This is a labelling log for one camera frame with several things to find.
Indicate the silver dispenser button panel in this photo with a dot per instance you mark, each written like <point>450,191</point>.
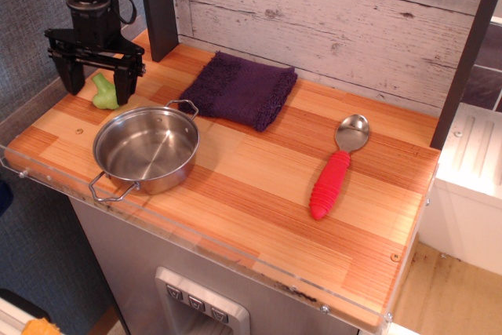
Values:
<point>190,308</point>

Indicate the dark left support post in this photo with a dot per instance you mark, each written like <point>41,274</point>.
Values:
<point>161,26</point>

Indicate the red handled metal spoon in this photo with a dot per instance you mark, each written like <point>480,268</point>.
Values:
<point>351,135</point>

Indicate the stainless steel pot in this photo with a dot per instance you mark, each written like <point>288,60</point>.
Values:
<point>145,151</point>

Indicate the white toy sink unit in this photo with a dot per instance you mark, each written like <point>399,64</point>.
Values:
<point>462,218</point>

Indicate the dark right support post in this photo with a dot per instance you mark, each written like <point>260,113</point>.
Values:
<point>468,57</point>

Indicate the purple folded cloth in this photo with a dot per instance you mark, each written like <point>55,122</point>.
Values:
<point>240,90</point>

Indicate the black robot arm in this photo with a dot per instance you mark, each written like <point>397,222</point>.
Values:
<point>96,40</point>

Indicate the dark support post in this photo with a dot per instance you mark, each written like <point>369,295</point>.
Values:
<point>161,26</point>
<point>468,57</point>

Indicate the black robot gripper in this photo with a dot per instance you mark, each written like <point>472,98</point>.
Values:
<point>95,39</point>

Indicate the green toy vegetable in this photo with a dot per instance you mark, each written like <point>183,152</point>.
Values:
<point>105,97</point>

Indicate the orange object bottom left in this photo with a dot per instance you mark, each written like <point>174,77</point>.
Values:
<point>40,327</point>

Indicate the clear acrylic edge guard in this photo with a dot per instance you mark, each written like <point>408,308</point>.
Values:
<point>365,320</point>

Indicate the grey toy fridge cabinet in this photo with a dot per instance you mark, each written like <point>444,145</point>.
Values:
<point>129,257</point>

